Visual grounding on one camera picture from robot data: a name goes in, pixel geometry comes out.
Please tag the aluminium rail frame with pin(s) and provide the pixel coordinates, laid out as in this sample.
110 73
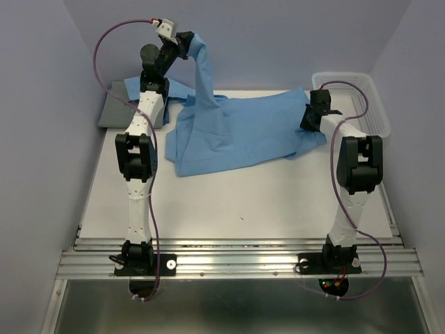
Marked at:
245 223

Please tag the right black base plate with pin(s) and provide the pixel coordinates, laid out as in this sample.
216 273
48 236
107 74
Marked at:
318 264

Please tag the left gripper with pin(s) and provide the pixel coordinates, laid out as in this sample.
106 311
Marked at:
182 39

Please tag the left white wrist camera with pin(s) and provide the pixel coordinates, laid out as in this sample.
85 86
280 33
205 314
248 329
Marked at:
164 28

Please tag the white plastic basket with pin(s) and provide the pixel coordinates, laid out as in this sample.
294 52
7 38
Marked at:
353 93

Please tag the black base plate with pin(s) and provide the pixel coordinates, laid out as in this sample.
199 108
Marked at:
167 267
318 264

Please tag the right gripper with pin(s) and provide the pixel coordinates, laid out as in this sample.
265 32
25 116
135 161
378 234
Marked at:
304 124

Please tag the folded grey shirt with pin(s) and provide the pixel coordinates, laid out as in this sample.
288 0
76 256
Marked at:
134 114

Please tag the blue long sleeve shirt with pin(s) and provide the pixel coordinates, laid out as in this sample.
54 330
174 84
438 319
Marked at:
214 133

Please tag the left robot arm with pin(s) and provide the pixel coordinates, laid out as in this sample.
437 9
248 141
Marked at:
138 162

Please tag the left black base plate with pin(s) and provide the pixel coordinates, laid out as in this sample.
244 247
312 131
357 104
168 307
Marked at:
167 267

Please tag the folded blue checkered shirt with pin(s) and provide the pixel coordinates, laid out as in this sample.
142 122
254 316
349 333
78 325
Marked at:
166 113

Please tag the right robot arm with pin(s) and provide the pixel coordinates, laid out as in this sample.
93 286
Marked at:
356 168

